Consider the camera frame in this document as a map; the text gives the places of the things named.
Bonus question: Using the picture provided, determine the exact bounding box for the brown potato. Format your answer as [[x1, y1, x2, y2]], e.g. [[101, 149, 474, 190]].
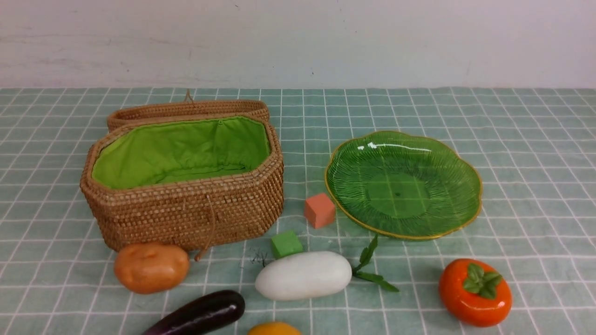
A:
[[114, 242, 190, 295]]

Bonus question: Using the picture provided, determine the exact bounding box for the green glass leaf plate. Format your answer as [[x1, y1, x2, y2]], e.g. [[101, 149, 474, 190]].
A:
[[324, 131, 483, 241]]

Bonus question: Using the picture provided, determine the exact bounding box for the dark purple eggplant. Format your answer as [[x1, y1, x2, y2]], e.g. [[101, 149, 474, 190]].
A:
[[143, 290, 245, 335]]

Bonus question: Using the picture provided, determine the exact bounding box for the woven wicker basket green lining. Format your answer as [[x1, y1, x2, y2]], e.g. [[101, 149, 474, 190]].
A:
[[80, 113, 284, 252]]

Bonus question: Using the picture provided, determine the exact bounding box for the wicker basket lid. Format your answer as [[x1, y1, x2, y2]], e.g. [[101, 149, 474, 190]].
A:
[[107, 89, 270, 132]]

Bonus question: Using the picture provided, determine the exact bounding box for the orange persimmon green calyx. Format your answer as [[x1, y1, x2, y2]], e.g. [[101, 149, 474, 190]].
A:
[[438, 258, 513, 328]]

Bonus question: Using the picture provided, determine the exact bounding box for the white radish with leaves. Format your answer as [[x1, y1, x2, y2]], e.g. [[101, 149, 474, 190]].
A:
[[255, 235, 400, 301]]

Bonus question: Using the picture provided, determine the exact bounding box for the orange foam cube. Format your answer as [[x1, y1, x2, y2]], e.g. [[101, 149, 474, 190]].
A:
[[304, 193, 336, 229]]

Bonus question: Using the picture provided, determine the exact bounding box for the green checkered tablecloth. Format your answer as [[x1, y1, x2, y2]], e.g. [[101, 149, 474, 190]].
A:
[[0, 87, 596, 335]]

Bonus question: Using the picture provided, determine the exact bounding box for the green foam cube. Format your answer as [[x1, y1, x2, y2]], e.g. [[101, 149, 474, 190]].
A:
[[271, 230, 304, 260]]

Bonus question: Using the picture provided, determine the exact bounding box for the orange yellow mango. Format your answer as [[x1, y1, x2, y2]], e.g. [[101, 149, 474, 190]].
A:
[[247, 322, 302, 335]]

